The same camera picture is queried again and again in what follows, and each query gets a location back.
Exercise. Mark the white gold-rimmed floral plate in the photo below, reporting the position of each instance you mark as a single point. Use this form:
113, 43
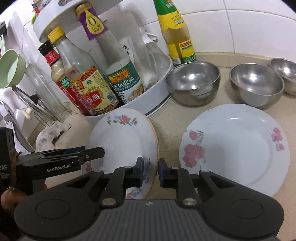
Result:
125, 134

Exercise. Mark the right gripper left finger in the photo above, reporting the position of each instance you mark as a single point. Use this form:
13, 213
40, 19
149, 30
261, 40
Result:
119, 181

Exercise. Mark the green plastic ladle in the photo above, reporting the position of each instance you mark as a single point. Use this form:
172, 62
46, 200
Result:
13, 67

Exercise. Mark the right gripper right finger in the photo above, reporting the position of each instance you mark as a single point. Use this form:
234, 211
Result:
182, 181

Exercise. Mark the glass pot lid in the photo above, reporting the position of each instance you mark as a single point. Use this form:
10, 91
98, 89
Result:
35, 103

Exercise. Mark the white rotating condiment rack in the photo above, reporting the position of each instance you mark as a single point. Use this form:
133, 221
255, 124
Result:
149, 60

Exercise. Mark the yellow label vinegar bottle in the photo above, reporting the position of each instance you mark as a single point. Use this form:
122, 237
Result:
84, 74

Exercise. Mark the green cap yellow sauce bottle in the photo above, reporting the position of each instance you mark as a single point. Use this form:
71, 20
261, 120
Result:
175, 32

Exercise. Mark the steel bowl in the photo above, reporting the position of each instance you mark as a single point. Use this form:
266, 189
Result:
256, 85
193, 84
287, 70

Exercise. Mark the purple neck fish sauce bottle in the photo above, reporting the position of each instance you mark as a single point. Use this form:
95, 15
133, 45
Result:
110, 56

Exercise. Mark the red label soy sauce bottle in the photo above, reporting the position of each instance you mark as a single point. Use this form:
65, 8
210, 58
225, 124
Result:
58, 76

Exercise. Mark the grey dish cloth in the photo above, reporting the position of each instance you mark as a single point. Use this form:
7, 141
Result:
45, 138

